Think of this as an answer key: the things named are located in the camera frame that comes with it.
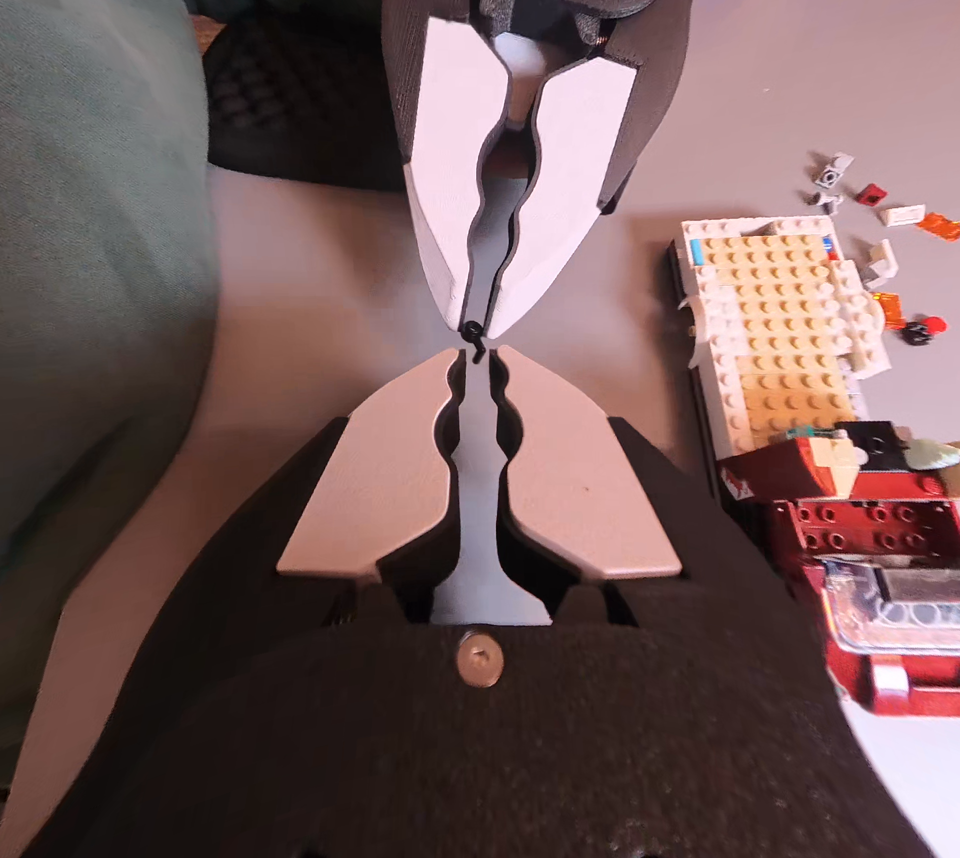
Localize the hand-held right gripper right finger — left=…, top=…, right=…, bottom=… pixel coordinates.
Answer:
left=489, top=345, right=682, bottom=622

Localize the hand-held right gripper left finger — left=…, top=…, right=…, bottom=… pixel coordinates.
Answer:
left=276, top=346, right=462, bottom=624

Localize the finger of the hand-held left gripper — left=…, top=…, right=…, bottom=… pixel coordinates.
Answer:
left=482, top=57, right=640, bottom=342
left=405, top=16, right=515, bottom=336

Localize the grey desk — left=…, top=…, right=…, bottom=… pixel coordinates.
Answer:
left=15, top=0, right=960, bottom=858

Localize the tan white red brick vehicle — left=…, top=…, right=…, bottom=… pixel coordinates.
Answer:
left=667, top=213, right=960, bottom=718

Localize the person in green sweatshirt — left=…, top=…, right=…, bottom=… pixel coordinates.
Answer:
left=0, top=0, right=425, bottom=784

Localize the white angled bracket brick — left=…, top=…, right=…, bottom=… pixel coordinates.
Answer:
left=861, top=239, right=900, bottom=289

